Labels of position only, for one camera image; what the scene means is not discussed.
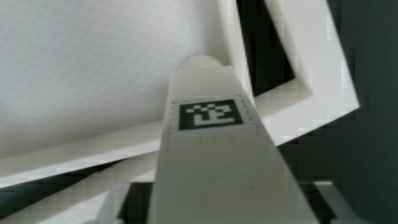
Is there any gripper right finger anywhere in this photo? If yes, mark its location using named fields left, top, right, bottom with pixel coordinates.
left=299, top=181, right=363, bottom=224

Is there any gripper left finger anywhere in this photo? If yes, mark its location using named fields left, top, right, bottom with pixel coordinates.
left=87, top=181, right=157, bottom=224

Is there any white desk top tray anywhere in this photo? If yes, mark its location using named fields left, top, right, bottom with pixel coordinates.
left=0, top=0, right=247, bottom=188

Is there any white L-shaped obstacle fence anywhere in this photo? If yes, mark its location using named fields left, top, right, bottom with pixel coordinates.
left=0, top=0, right=363, bottom=224

